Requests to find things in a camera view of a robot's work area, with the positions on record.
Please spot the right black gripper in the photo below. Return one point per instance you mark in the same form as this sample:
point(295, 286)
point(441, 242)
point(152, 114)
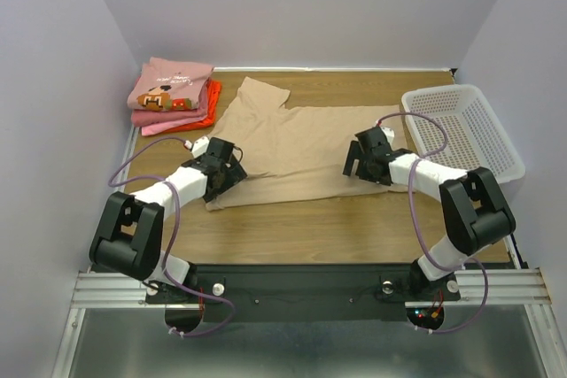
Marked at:
point(354, 161)

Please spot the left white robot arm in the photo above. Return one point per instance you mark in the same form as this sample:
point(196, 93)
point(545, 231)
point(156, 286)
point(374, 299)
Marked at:
point(129, 233)

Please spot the pink printed folded shirt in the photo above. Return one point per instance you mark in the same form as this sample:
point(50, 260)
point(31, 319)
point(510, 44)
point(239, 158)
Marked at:
point(167, 85)

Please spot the beige t shirt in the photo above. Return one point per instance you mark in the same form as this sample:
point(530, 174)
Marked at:
point(295, 154)

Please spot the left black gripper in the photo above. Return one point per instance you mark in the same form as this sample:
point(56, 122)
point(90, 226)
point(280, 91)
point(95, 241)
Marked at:
point(233, 176)

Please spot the white plastic basket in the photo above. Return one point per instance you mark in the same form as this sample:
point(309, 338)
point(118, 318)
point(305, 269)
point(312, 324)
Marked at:
point(475, 135)

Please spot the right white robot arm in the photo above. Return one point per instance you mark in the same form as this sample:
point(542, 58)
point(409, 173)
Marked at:
point(476, 214)

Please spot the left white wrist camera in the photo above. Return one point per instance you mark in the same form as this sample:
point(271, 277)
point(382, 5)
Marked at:
point(197, 147)

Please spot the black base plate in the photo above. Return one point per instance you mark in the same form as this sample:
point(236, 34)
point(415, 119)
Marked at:
point(295, 293)

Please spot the aluminium frame rail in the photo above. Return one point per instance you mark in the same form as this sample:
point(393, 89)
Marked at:
point(93, 291)

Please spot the orange folded shirt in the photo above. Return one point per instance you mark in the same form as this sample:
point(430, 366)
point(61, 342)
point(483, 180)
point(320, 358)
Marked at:
point(206, 116)

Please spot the light pink folded shirt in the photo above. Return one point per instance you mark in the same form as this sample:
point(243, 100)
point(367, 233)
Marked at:
point(172, 127)

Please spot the dark pink folded shirt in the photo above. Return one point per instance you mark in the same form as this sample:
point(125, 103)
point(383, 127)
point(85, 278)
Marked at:
point(142, 118)

